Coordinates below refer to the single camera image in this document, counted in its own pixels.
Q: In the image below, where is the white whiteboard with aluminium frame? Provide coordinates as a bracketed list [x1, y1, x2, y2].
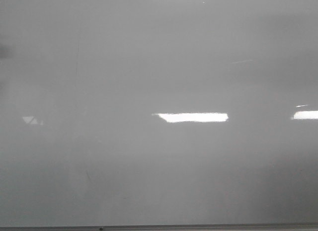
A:
[0, 0, 318, 227]

